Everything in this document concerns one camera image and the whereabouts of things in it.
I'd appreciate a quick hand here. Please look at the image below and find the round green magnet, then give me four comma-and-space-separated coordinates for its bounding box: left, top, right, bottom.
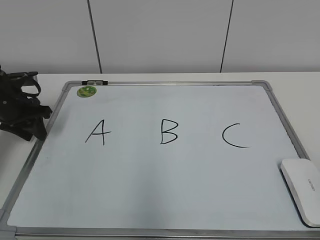
76, 85, 97, 98

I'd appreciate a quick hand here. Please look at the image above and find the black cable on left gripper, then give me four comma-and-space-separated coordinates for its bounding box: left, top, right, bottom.
9, 71, 42, 98

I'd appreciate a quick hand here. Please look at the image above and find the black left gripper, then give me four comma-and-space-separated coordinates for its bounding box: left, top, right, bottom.
0, 70, 53, 141

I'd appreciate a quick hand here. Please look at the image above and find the white whiteboard with grey frame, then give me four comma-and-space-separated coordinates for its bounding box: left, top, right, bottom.
0, 80, 320, 240

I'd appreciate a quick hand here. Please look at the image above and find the white rectangular board eraser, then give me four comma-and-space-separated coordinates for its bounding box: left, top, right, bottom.
280, 158, 320, 228

